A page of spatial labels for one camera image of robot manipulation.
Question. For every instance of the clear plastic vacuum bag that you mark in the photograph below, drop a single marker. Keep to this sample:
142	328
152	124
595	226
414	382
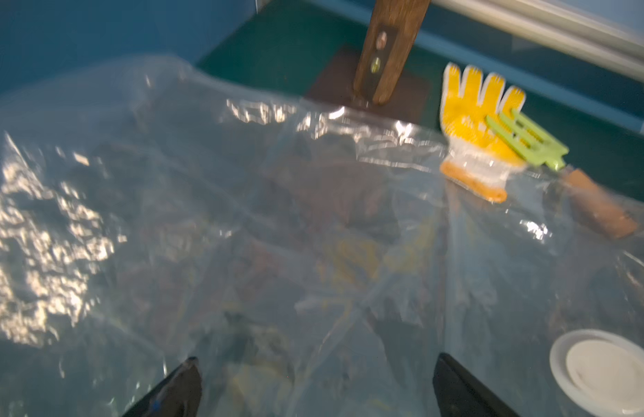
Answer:
314	260

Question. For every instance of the green toy garden rake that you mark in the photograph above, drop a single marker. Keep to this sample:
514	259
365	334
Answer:
538	147

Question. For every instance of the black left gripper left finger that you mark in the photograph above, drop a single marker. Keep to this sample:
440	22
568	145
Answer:
178	395

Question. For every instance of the white vacuum bag valve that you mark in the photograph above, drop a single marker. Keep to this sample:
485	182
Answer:
601	372

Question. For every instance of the aluminium table frame rail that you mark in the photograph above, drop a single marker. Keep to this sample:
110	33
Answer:
609	34

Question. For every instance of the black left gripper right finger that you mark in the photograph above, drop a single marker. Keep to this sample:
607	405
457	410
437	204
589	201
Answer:
459	393

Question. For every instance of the pink blossom artificial tree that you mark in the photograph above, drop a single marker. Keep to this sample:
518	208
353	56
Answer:
374	80

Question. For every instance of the yellow hand-shaped clapper toy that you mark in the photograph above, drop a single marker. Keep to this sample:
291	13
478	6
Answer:
477	159

